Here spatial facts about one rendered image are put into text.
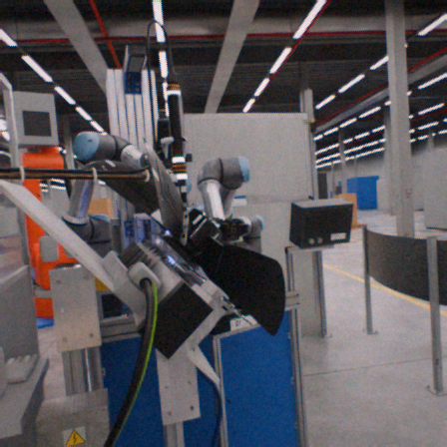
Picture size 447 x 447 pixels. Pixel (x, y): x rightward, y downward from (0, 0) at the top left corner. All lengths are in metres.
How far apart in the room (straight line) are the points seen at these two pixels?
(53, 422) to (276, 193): 2.61
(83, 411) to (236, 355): 0.87
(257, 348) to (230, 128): 1.95
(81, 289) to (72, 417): 0.28
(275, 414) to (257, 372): 0.22
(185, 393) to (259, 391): 0.76
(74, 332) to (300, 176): 2.66
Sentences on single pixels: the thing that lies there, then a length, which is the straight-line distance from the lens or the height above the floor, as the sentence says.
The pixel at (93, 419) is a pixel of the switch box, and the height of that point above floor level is 0.81.
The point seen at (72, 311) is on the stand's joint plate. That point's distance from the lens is 0.99.
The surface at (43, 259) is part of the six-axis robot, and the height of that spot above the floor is 0.76.
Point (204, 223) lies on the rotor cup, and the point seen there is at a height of 1.22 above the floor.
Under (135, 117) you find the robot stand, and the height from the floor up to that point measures 1.78.
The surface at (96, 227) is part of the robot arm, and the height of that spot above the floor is 1.20.
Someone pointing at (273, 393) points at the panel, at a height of 0.41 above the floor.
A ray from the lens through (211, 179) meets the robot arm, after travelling 1.59.
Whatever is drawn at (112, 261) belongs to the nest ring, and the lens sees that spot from 0.99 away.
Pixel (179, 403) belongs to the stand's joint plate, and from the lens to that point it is 1.09.
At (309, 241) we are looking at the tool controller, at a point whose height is 1.07.
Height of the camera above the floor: 1.28
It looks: 3 degrees down
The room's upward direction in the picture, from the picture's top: 5 degrees counter-clockwise
